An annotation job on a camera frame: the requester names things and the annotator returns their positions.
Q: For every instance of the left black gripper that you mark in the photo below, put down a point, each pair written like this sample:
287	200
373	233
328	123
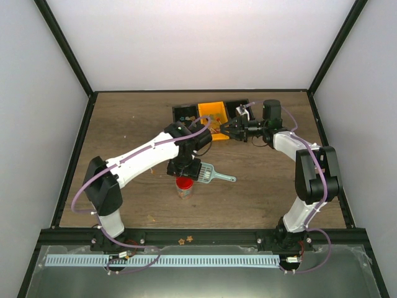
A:
192	173

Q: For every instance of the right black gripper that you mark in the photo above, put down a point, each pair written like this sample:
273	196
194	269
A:
242	126

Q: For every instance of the red jar lid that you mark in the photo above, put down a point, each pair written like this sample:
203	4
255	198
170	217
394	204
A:
184	183

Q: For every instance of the light blue slotted scoop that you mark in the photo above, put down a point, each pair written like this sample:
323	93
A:
207	174

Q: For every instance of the clear plastic jar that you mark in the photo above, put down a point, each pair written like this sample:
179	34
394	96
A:
184	191

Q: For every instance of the orange candy bin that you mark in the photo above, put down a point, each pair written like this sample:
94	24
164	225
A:
217	114

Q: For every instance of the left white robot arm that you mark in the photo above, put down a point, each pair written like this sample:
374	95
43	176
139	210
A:
177	144

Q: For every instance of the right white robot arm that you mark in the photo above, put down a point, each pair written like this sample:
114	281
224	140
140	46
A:
317	174

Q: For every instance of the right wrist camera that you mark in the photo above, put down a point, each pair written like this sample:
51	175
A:
242	114

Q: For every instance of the black aluminium frame rail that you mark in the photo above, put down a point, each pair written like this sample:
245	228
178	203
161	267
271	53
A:
165	237

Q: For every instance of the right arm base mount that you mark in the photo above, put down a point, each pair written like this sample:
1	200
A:
279	239

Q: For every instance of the light blue slotted cable duct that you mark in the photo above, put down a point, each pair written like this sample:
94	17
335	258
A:
165	261

